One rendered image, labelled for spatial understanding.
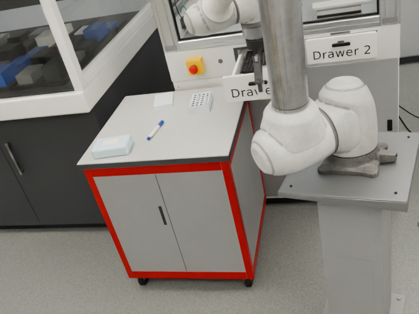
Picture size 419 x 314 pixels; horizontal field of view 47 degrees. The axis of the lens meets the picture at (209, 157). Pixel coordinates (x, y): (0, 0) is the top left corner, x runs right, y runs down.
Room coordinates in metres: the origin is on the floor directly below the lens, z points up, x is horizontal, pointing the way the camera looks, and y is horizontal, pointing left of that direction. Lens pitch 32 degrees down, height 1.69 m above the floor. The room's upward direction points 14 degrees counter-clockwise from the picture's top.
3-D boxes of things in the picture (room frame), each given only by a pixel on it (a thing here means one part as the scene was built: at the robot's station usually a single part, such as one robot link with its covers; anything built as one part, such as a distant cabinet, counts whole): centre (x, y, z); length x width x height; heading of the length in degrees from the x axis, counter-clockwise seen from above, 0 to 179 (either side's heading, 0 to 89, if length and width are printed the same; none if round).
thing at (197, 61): (2.07, -0.04, 0.88); 0.07 x 0.05 x 0.07; 71
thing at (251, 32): (1.61, -0.26, 1.14); 0.09 x 0.09 x 0.06
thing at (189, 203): (1.83, 0.13, 0.38); 0.62 x 0.58 x 0.76; 71
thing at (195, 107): (1.89, -0.02, 0.78); 0.12 x 0.08 x 0.04; 166
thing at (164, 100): (2.03, 0.14, 0.77); 0.13 x 0.09 x 0.02; 174
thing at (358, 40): (1.88, -0.65, 0.87); 0.29 x 0.02 x 0.11; 71
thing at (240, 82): (1.71, -0.26, 0.87); 0.29 x 0.02 x 0.11; 71
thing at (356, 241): (1.21, -0.44, 0.38); 0.30 x 0.30 x 0.76; 57
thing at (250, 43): (1.61, -0.26, 1.07); 0.08 x 0.07 x 0.09; 161
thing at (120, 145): (1.69, 0.37, 0.78); 0.15 x 0.10 x 0.04; 78
